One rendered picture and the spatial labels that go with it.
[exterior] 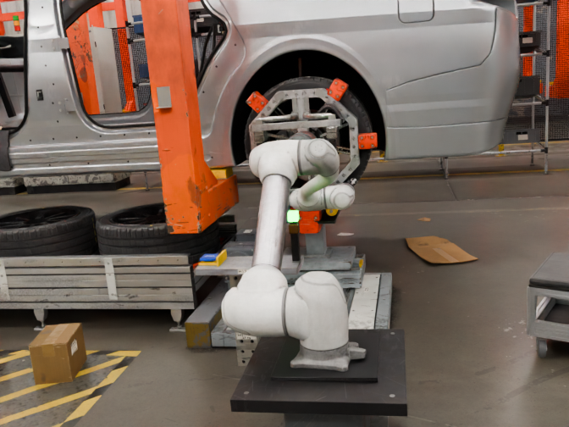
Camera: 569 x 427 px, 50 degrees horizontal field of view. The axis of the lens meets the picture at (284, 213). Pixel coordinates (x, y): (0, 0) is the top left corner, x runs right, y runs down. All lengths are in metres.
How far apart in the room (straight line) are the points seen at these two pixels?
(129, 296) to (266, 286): 1.34
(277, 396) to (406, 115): 1.72
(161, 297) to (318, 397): 1.46
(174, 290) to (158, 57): 1.10
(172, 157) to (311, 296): 1.19
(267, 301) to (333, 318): 0.21
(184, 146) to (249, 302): 1.06
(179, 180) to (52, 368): 0.96
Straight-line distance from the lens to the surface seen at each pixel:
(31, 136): 3.76
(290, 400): 1.81
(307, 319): 1.87
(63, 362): 2.80
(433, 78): 3.10
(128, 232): 3.18
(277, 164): 2.20
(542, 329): 2.69
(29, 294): 3.43
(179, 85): 2.75
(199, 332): 2.88
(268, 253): 2.02
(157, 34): 2.79
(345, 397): 1.80
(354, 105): 3.10
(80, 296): 3.28
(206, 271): 2.53
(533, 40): 6.83
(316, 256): 3.31
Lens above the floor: 1.19
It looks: 13 degrees down
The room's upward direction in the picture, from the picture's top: 4 degrees counter-clockwise
